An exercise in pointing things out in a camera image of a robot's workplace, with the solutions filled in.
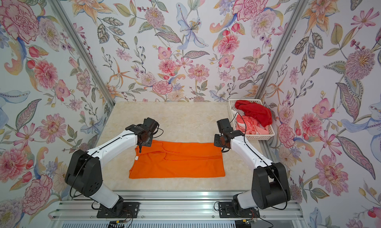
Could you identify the aluminium corner post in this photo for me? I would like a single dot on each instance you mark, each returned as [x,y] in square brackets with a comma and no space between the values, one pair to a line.
[69,28]
[284,41]

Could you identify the white garment in basket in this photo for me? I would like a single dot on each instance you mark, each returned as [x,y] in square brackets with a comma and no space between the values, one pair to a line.
[236,112]

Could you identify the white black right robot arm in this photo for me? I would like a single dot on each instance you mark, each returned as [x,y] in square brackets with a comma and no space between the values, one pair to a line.
[269,187]

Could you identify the right rear aluminium corner post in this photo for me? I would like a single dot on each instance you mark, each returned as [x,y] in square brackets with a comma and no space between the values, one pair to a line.
[284,41]

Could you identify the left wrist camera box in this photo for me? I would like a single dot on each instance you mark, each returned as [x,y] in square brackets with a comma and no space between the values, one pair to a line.
[150,124]

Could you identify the red t-shirt in basket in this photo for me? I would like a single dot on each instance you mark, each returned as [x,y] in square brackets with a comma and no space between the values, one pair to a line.
[255,110]

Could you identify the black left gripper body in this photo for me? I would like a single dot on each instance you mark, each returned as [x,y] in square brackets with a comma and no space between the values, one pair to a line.
[149,141]

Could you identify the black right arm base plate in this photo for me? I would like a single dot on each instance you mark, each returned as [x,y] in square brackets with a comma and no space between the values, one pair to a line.
[232,209]

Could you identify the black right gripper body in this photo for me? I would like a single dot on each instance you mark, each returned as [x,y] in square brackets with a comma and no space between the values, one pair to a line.
[218,140]

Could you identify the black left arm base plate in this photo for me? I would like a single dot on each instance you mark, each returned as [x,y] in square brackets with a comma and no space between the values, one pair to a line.
[125,211]

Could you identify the front aluminium rail frame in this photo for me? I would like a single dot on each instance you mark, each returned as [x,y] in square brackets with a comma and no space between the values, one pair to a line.
[174,208]

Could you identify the pink t-shirt in basket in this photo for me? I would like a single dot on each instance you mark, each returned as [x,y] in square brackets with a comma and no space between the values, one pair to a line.
[249,125]

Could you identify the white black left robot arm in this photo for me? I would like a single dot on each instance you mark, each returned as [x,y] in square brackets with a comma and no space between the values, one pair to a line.
[84,172]

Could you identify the orange t-shirt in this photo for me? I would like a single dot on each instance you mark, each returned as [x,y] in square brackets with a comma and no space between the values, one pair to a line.
[178,160]

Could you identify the left rear aluminium corner post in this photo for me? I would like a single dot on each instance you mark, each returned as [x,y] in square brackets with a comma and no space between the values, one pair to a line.
[69,28]

